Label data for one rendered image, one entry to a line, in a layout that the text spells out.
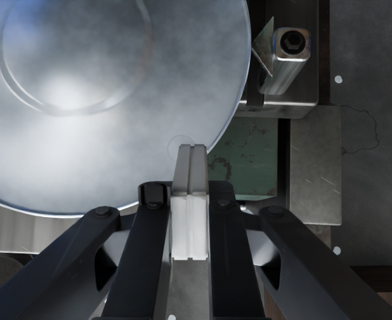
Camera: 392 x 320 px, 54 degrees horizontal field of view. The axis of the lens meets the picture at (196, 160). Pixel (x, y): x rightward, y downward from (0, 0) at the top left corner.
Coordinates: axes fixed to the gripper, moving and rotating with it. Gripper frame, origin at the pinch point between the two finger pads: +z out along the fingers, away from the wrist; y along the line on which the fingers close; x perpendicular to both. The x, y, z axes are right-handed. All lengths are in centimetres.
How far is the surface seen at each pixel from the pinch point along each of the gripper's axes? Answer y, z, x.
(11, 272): -51, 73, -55
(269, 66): 6.0, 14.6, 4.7
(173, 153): -1.7, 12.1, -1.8
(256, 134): 7.0, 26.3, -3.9
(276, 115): 9.1, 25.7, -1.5
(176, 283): -6, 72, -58
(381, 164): 52, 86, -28
